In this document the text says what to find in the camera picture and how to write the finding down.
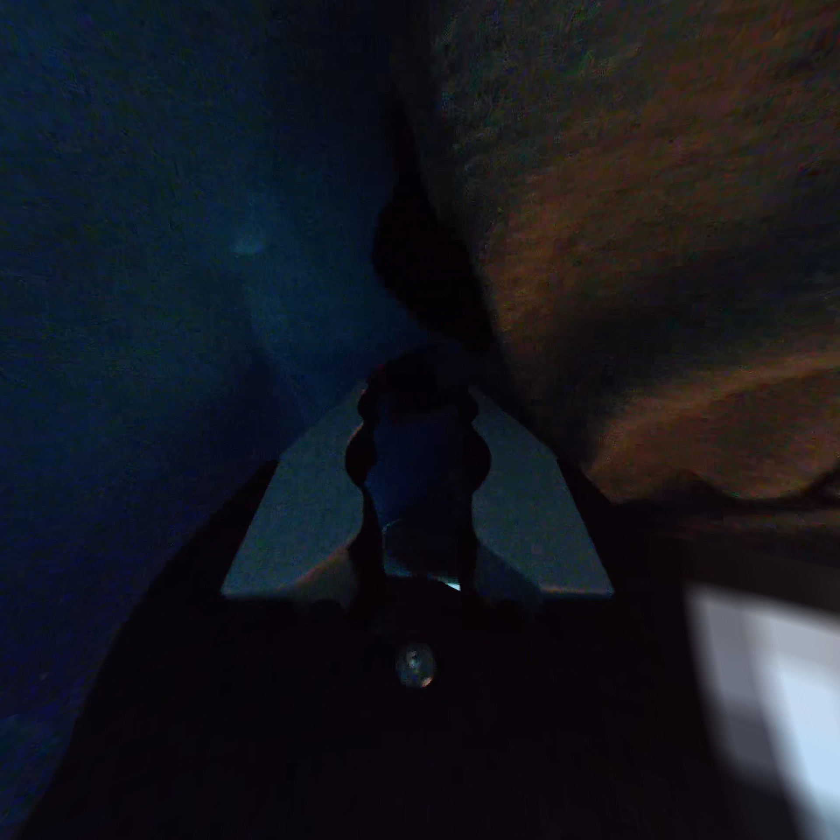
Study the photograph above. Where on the person's blue jeans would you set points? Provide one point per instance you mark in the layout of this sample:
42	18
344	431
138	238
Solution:
164	295

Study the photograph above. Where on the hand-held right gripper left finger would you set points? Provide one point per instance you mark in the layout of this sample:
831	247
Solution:
295	518

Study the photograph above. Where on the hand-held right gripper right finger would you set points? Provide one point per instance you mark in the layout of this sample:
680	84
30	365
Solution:
538	525

